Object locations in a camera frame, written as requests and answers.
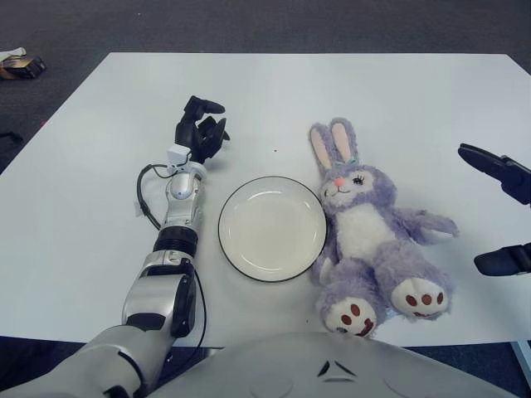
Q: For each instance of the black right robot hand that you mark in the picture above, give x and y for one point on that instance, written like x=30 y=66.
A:
x=514 y=178

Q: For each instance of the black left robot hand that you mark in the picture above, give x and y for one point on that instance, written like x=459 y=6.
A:
x=195 y=137

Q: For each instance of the purple plush bunny doll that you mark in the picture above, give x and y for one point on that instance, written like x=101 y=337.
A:
x=365 y=228

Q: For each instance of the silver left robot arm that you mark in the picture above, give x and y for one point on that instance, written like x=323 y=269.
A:
x=178 y=215

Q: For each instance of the white plate with black rim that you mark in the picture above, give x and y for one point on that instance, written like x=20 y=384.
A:
x=269 y=232

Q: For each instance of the white left wrist module box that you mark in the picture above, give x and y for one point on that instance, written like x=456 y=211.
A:
x=177 y=155

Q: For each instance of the dark cardboard box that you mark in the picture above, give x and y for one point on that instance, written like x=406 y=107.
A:
x=22 y=68

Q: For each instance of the crumpled white paper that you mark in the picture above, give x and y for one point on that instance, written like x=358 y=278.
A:
x=10 y=54

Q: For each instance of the grey robot torso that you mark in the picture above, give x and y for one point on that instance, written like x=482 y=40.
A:
x=332 y=373

